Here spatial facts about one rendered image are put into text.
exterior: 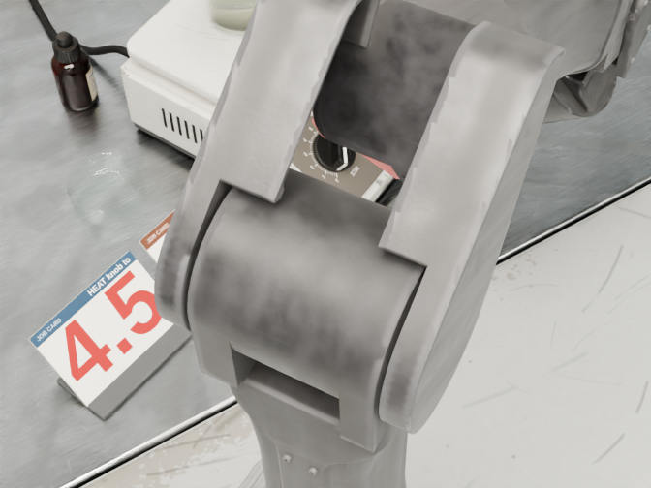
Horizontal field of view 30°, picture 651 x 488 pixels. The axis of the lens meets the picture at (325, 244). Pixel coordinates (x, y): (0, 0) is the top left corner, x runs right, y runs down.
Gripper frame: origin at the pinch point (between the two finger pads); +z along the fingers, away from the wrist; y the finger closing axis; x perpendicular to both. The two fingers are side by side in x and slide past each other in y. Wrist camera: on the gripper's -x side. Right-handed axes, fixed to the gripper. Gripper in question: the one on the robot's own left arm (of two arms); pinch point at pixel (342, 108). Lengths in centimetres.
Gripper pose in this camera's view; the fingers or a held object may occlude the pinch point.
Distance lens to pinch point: 77.5
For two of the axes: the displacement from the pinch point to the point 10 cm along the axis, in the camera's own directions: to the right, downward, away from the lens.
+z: -6.1, 0.4, 7.9
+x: 5.5, 7.4, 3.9
